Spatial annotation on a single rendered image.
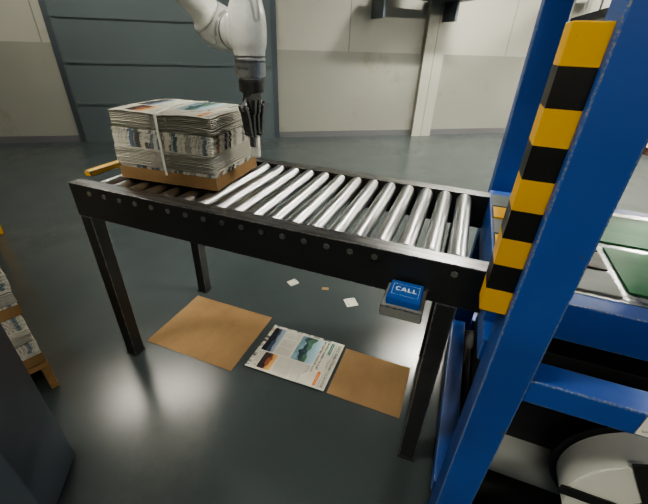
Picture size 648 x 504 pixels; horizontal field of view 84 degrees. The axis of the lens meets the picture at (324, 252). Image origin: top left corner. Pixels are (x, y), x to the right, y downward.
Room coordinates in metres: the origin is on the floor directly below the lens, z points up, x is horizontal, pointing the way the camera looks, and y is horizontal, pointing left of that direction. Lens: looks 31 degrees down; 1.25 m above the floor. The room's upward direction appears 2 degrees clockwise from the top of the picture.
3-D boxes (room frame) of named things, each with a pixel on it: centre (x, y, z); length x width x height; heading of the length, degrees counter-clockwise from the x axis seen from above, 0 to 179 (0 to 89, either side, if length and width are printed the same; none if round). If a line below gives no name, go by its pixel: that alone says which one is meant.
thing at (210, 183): (1.25, 0.39, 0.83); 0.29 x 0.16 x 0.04; 164
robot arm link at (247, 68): (1.19, 0.24, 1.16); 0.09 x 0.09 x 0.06
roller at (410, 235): (1.01, -0.28, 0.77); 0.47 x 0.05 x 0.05; 160
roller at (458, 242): (0.97, -0.41, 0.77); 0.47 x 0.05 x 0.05; 160
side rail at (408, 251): (0.93, 0.23, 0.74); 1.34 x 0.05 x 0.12; 70
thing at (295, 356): (1.16, 0.11, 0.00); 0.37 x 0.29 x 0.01; 70
